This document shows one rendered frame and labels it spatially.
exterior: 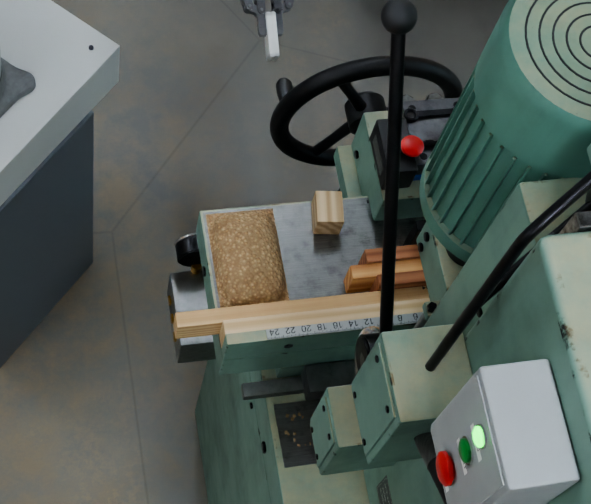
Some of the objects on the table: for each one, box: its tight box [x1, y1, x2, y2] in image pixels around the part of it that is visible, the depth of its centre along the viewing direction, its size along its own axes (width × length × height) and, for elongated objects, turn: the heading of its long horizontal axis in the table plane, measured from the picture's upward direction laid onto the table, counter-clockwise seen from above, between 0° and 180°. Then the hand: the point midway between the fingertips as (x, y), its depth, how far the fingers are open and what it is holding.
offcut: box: [311, 191, 344, 234], centre depth 165 cm, size 4×4×4 cm
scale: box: [266, 312, 423, 340], centre depth 158 cm, size 50×1×1 cm, turn 96°
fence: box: [221, 323, 416, 360], centre depth 160 cm, size 60×2×6 cm, turn 96°
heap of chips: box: [206, 208, 289, 308], centre depth 161 cm, size 9×14×4 cm, turn 6°
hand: (271, 36), depth 193 cm, fingers closed
